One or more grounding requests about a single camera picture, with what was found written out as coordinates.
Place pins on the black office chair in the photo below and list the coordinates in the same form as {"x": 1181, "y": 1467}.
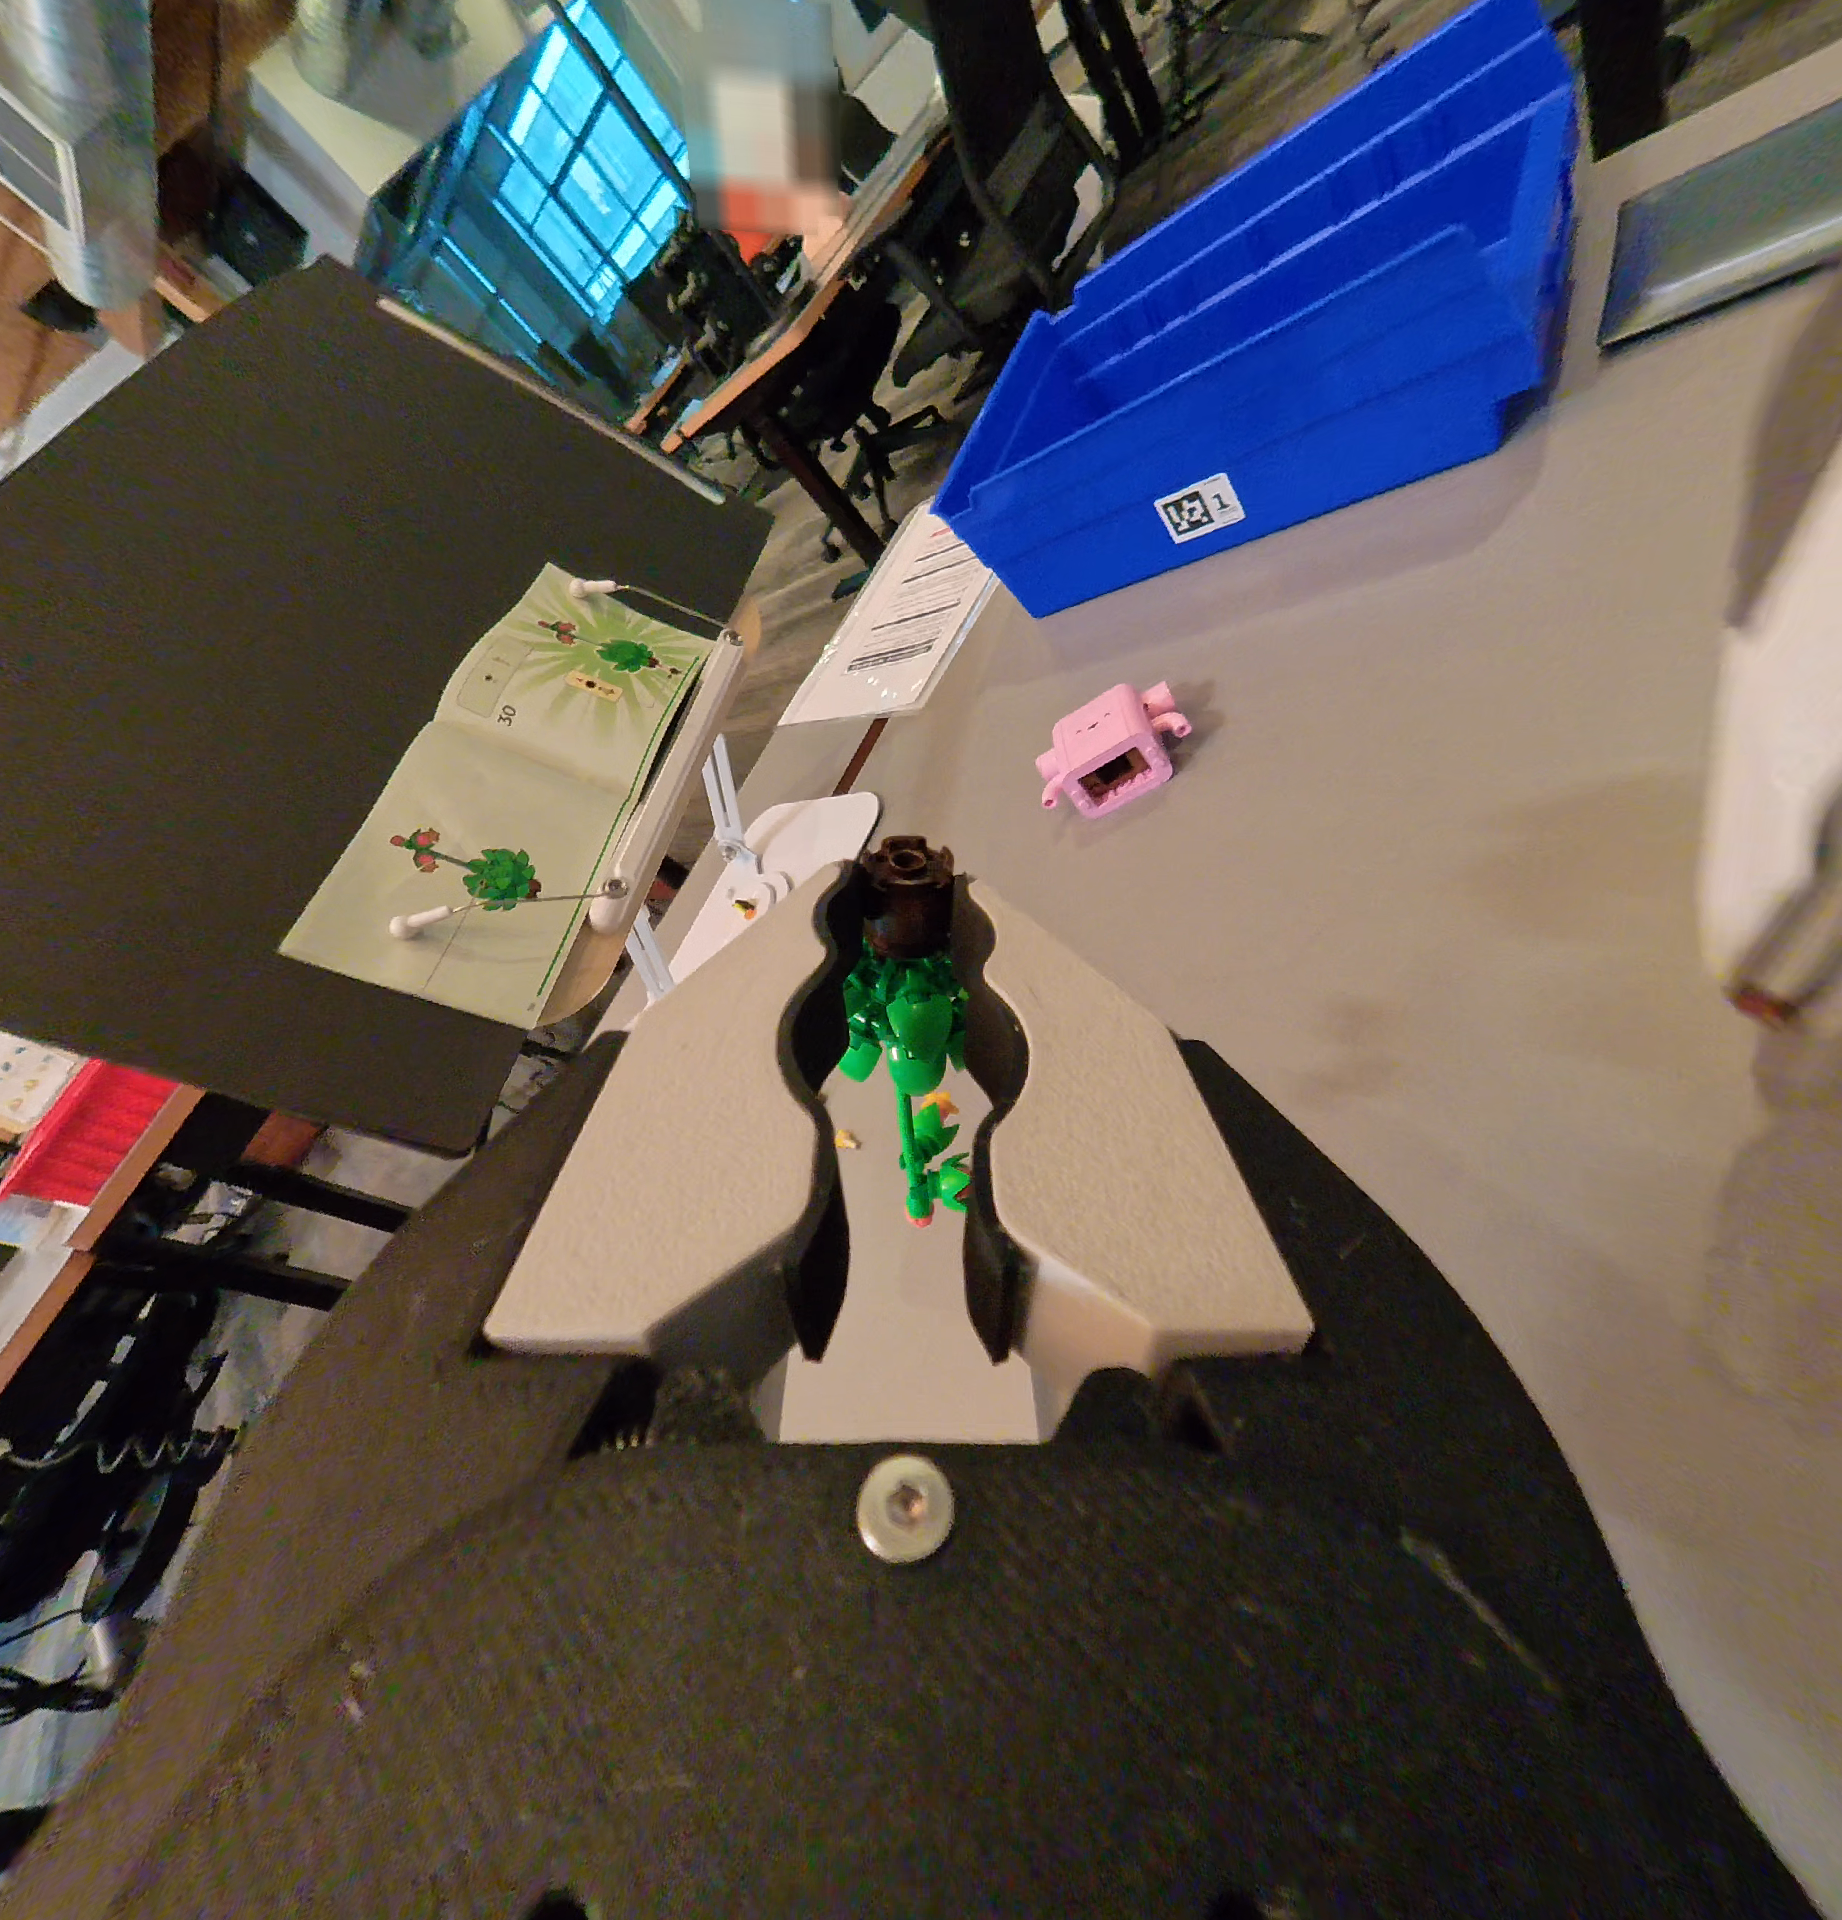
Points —
{"x": 1011, "y": 166}

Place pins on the open instruction booklet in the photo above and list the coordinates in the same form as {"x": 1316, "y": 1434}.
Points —
{"x": 500, "y": 811}

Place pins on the white book stand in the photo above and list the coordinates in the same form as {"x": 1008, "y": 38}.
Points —
{"x": 755, "y": 883}

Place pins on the red ribbed panel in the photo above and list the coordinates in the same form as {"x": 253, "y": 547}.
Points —
{"x": 80, "y": 1135}

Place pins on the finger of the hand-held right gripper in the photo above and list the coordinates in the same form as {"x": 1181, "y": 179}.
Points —
{"x": 1798, "y": 751}

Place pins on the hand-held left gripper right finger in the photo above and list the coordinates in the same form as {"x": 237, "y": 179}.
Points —
{"x": 1148, "y": 1200}

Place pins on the green leafy plant piece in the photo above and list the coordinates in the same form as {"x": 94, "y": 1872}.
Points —
{"x": 907, "y": 902}

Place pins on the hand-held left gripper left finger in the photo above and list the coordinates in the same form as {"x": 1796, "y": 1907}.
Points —
{"x": 666, "y": 1200}

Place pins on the blue storage bin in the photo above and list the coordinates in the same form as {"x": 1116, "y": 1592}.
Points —
{"x": 1266, "y": 344}

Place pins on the laminated instruction sheet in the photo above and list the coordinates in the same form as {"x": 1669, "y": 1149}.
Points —
{"x": 892, "y": 623}

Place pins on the grey framed desk panel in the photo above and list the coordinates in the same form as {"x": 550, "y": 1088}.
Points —
{"x": 1716, "y": 240}

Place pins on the pink brick figure pot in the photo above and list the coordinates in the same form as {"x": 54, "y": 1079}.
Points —
{"x": 1107, "y": 751}

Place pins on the brown round stud piece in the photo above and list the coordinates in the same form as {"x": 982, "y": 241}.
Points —
{"x": 1761, "y": 1007}

